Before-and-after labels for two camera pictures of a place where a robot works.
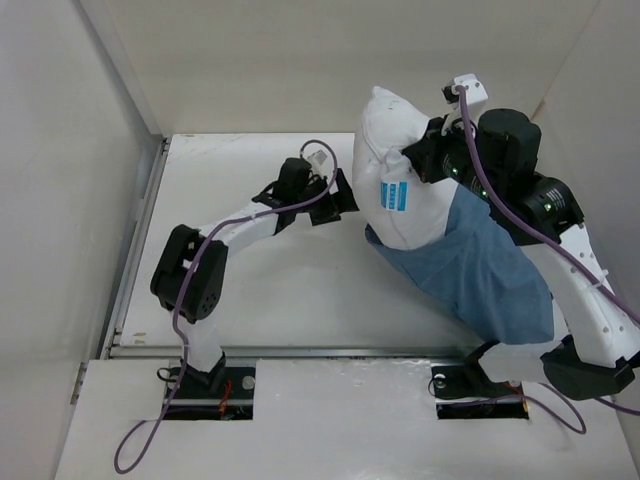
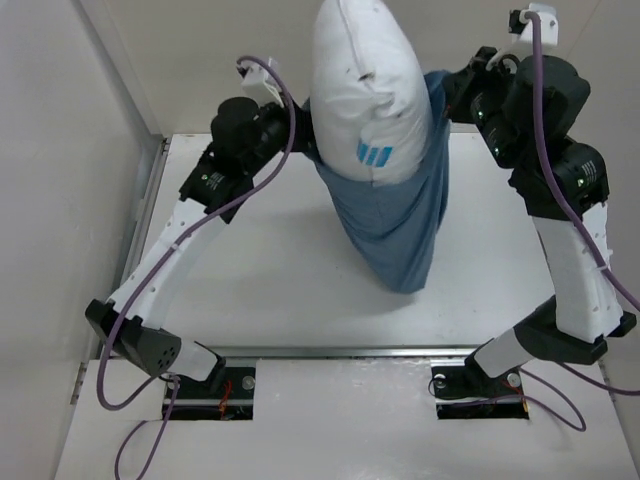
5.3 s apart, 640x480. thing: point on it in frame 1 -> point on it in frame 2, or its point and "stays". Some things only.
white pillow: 400,207 -> 370,100
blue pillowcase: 482,273 -> 392,225
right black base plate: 463,391 stays
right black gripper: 426,153 -> 464,82
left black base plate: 233,401 stays
